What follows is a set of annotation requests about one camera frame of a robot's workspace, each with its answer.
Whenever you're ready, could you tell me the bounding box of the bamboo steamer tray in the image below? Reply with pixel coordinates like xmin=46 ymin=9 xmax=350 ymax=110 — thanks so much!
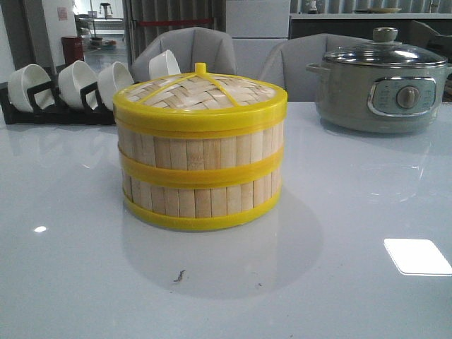
xmin=122 ymin=169 xmax=282 ymax=231
xmin=118 ymin=121 xmax=284 ymax=189

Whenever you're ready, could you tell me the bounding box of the right grey chair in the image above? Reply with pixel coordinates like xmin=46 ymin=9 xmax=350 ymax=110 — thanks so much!
xmin=258 ymin=33 xmax=368 ymax=102

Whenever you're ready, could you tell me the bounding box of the woven bamboo steamer lid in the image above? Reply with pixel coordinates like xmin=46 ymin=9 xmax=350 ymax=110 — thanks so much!
xmin=113 ymin=63 xmax=287 ymax=136

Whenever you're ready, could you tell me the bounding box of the green electric cooking pot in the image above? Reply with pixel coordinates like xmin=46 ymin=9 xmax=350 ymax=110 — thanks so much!
xmin=305 ymin=26 xmax=452 ymax=134

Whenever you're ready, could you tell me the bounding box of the white bowl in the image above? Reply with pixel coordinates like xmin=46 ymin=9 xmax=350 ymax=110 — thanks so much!
xmin=8 ymin=64 xmax=51 ymax=112
xmin=148 ymin=49 xmax=181 ymax=79
xmin=97 ymin=61 xmax=134 ymax=111
xmin=58 ymin=60 xmax=97 ymax=109

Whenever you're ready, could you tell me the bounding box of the black dish rack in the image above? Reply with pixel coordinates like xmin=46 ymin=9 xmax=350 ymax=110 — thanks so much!
xmin=1 ymin=74 xmax=115 ymax=126

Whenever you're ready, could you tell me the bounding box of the grey chair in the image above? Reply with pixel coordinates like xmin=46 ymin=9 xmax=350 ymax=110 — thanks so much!
xmin=130 ymin=27 xmax=238 ymax=82
xmin=258 ymin=33 xmax=368 ymax=102

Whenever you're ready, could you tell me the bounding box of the white refrigerator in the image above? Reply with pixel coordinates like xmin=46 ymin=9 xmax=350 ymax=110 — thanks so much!
xmin=225 ymin=1 xmax=290 ymax=78

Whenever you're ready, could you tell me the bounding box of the red barrier belt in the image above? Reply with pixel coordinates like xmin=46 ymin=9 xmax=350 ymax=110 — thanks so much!
xmin=132 ymin=18 xmax=215 ymax=27

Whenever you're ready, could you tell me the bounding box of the left grey chair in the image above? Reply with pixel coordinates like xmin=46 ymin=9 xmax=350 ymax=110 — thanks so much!
xmin=130 ymin=27 xmax=238 ymax=82

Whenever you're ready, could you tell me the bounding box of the grey kitchen counter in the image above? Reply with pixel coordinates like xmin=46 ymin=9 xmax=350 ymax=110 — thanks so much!
xmin=289 ymin=13 xmax=451 ymax=42

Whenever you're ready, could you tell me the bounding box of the glass pot lid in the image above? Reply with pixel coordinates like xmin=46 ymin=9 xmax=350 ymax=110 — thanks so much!
xmin=323 ymin=27 xmax=447 ymax=68

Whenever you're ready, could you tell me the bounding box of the red trash bin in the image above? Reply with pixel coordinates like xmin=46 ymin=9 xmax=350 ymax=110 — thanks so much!
xmin=61 ymin=36 xmax=84 ymax=66

